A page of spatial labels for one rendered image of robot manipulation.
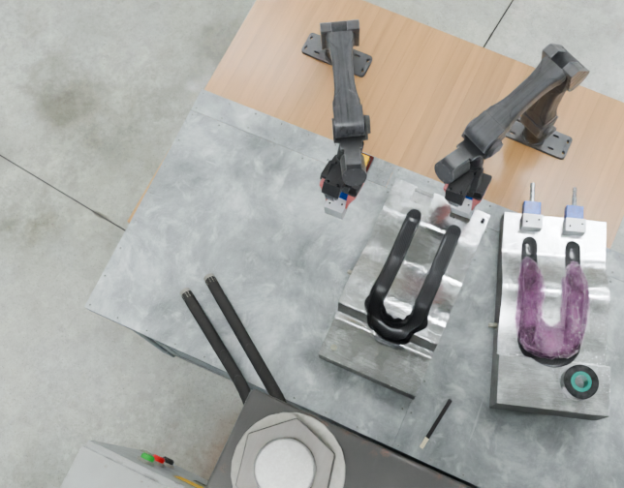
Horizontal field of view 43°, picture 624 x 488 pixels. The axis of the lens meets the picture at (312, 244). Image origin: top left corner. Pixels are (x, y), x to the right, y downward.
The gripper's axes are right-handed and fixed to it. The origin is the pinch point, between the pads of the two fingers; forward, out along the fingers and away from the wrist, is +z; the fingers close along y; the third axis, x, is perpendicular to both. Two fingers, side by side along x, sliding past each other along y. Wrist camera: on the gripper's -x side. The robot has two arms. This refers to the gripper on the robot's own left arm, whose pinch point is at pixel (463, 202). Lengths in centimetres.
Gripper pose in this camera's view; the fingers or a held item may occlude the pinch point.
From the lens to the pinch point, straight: 202.3
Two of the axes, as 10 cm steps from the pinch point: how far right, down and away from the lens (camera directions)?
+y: 8.9, 3.5, -3.0
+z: 0.2, 6.3, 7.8
